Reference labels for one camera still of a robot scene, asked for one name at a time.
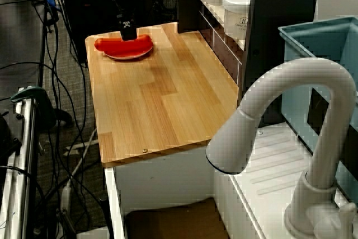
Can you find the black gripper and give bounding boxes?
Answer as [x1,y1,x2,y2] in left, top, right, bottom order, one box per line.
[107,0,139,41]

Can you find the red toy sausage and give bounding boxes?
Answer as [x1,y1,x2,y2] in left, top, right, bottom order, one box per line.
[93,34,153,55]

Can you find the red plate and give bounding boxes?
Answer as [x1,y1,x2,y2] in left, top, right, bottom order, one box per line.
[102,41,154,61]

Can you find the black computer tower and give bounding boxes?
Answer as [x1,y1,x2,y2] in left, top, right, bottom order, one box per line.
[60,0,152,65]

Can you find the white shelf ledge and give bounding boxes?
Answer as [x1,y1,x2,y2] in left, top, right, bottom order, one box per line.
[178,0,247,51]

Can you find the large printed white-lid jar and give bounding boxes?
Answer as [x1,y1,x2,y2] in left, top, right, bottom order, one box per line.
[222,0,252,40]

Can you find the green clamp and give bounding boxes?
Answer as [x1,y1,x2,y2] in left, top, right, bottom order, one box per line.
[10,86,57,131]

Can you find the white toy kitchen cabinet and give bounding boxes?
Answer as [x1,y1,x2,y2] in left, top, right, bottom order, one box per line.
[103,123,358,239]

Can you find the dark upright panel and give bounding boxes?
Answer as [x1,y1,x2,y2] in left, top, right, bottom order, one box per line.
[242,0,321,124]

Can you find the teal plastic bin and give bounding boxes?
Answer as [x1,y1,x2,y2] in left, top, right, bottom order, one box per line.
[277,16,358,205]

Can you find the grey white faucet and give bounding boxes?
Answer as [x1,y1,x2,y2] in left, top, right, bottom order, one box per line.
[205,57,358,239]

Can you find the black floor cable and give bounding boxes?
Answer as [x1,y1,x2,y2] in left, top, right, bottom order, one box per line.
[0,61,87,167]

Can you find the white power cable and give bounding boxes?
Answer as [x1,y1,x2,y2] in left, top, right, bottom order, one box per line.
[60,128,98,217]

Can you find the metal rail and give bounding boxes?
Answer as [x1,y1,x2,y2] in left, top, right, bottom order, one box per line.
[0,97,39,239]

